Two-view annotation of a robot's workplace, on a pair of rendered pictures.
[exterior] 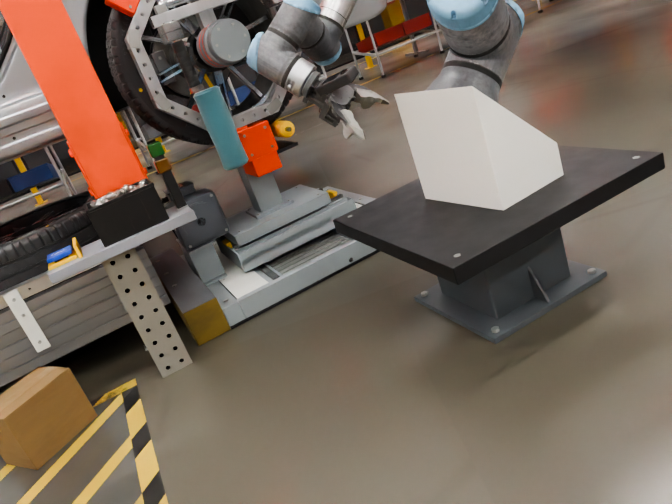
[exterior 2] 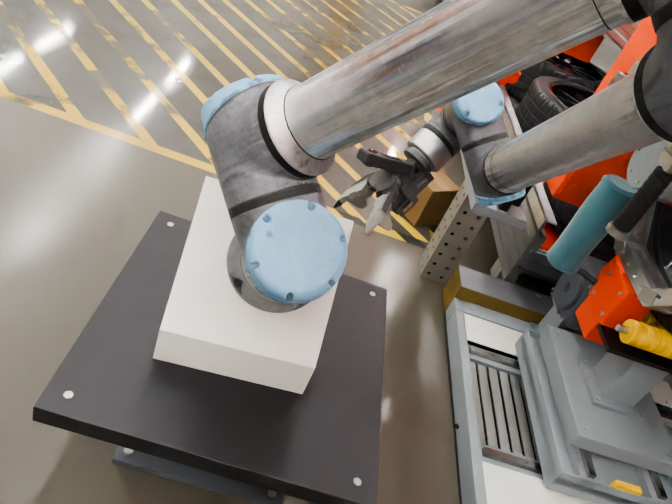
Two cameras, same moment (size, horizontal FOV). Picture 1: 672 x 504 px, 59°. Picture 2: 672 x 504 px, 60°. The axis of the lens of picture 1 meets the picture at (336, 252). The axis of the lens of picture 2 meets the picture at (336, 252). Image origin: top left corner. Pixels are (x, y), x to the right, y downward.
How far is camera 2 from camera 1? 2.11 m
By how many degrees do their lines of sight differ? 85
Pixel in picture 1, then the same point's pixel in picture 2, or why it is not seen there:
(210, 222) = (566, 296)
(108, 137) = not seen: hidden behind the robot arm
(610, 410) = (39, 294)
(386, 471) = not seen: hidden behind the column
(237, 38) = (650, 165)
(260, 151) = (597, 301)
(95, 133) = not seen: hidden behind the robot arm
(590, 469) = (36, 254)
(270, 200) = (602, 376)
